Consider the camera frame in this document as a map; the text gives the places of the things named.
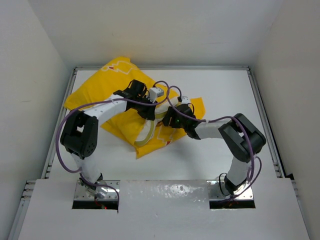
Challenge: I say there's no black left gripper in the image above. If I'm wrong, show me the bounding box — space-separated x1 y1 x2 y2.
133 94 157 120

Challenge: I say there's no yellow printed pillowcase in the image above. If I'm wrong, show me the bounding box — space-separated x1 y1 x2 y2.
60 57 206 159

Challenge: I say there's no cream foam pillow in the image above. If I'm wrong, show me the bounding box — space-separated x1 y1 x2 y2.
134 103 176 148

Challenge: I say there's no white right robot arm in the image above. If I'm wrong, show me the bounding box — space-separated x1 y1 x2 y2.
162 104 267 194

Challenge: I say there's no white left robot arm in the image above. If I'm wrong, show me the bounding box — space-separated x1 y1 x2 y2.
55 79 164 191

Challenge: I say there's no white front cover board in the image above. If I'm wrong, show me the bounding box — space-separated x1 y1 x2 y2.
19 179 309 240

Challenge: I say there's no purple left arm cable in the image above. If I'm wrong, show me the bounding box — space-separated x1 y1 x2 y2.
54 80 171 208

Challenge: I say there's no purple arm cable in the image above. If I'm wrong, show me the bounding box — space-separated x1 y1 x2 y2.
54 80 171 208
166 85 263 201

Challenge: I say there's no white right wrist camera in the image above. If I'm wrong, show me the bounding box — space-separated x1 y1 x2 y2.
177 96 191 105

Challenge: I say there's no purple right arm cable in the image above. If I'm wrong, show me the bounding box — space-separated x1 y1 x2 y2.
166 85 263 201

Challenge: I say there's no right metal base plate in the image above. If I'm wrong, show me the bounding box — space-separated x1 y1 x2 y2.
206 180 255 201

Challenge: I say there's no metal base plate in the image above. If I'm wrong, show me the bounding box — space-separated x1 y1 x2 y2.
73 180 120 201
206 180 255 201

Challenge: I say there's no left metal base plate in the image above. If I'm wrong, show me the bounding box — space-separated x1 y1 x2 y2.
73 180 120 201

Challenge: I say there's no aluminium table frame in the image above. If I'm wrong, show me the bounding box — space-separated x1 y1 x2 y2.
7 65 311 240

